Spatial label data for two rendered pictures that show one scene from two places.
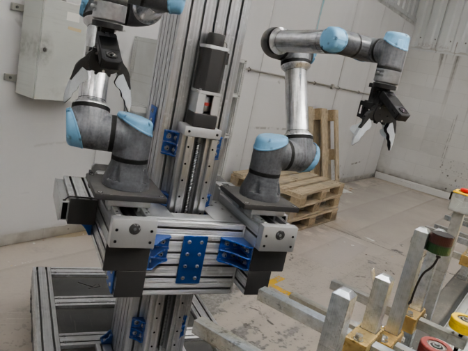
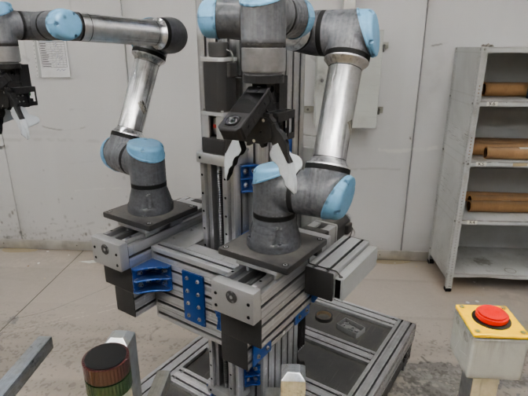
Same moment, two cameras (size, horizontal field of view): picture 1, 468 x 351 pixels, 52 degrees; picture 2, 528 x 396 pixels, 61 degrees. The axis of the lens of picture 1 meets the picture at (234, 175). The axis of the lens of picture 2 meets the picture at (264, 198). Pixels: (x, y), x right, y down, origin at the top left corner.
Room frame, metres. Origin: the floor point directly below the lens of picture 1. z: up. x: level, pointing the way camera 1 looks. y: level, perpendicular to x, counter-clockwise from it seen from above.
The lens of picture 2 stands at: (1.13, -1.08, 1.57)
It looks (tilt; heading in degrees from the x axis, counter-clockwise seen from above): 19 degrees down; 60
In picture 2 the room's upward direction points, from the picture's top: straight up
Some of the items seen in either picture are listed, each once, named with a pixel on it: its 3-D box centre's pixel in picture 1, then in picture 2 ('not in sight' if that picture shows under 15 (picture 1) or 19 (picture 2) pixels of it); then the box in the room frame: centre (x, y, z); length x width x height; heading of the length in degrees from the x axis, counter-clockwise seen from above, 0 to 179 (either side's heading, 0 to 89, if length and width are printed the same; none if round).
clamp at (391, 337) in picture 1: (388, 342); not in sight; (1.20, -0.50, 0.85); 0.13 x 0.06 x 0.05; 146
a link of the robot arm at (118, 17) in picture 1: (108, 13); (4, 55); (1.15, 0.36, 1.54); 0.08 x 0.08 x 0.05
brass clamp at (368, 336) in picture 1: (363, 340); not in sight; (0.99, -0.36, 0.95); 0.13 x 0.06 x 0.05; 146
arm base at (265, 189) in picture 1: (262, 182); (273, 226); (1.72, -0.11, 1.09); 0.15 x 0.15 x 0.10
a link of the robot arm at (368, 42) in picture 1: (365, 49); (279, 16); (1.60, -0.33, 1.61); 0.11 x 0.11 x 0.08; 33
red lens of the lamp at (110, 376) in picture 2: (441, 238); (106, 363); (1.19, -0.55, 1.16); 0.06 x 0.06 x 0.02
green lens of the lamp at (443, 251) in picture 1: (438, 247); (108, 379); (1.19, -0.55, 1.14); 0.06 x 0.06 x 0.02
